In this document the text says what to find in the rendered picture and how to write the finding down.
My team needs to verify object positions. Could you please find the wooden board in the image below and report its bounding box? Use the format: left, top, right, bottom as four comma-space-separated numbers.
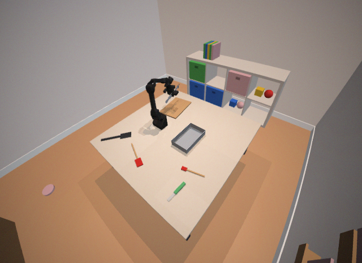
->
159, 97, 192, 119

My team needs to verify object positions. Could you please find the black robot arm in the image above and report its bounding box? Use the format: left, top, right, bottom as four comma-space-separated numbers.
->
146, 76, 175, 122

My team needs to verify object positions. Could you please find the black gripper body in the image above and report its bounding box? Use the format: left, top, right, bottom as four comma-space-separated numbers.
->
163, 87, 179, 96

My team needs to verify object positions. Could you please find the grey rectangular roasting tin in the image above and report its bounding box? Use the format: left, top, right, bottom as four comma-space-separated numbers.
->
171, 123, 206, 154

